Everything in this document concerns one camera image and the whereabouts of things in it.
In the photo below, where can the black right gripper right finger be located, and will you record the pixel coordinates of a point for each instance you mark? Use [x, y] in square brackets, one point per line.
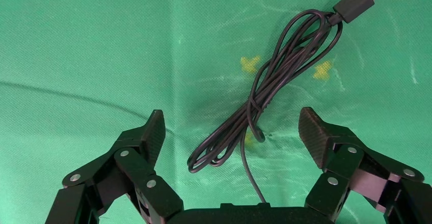
[347, 158]

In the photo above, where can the green table cloth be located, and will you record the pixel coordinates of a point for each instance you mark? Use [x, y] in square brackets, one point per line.
[84, 47]

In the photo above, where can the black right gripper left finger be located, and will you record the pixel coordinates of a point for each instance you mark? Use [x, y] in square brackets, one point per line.
[135, 168]

